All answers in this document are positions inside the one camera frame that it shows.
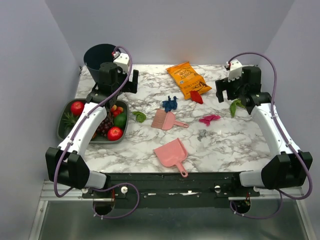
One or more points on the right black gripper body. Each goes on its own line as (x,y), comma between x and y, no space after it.
(234,88)

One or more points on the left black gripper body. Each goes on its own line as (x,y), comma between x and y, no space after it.
(131,86)

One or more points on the green paper scrap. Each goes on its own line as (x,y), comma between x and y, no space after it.
(139,116)
(234,105)

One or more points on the white paper scrap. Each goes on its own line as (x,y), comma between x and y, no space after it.
(151,107)

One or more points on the magenta paper scrap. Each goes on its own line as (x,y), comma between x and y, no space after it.
(208,119)

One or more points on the red paper scrap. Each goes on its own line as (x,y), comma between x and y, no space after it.
(196,97)

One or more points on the grey paper scrap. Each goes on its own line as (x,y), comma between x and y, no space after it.
(202,134)

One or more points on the pink hand brush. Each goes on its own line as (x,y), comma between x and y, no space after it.
(166,121)

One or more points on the pink dustpan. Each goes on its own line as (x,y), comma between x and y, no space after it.
(173,154)

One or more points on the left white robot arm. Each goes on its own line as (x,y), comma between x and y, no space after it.
(65,164)

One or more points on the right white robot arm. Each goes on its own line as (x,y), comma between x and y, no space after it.
(284,170)

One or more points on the dark grey waste bin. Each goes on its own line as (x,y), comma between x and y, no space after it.
(97,55)

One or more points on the red cherry bunch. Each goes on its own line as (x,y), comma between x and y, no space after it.
(116,110)

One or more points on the green lime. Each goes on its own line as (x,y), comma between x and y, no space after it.
(120,120)

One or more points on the red apple back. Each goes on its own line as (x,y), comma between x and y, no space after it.
(77,108)

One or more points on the red apple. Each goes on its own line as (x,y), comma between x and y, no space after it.
(114,133)
(77,108)

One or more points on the grey fruit tray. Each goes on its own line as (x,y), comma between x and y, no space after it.
(68,120)

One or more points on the dark grape bunch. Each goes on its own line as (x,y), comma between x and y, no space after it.
(105,126)

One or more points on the red apple front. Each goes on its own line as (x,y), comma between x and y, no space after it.
(114,133)

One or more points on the orange chips bag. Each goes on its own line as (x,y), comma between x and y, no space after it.
(187,79)

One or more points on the blue paper scrap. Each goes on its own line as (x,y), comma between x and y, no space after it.
(170,104)

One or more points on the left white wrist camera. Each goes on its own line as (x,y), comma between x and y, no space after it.
(122,60)

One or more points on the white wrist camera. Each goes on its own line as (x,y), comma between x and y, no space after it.
(235,69)
(122,60)

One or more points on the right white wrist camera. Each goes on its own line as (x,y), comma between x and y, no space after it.
(235,69)

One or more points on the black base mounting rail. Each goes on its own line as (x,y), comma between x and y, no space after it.
(162,190)

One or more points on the aluminium frame rail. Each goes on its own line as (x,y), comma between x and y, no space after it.
(48,194)

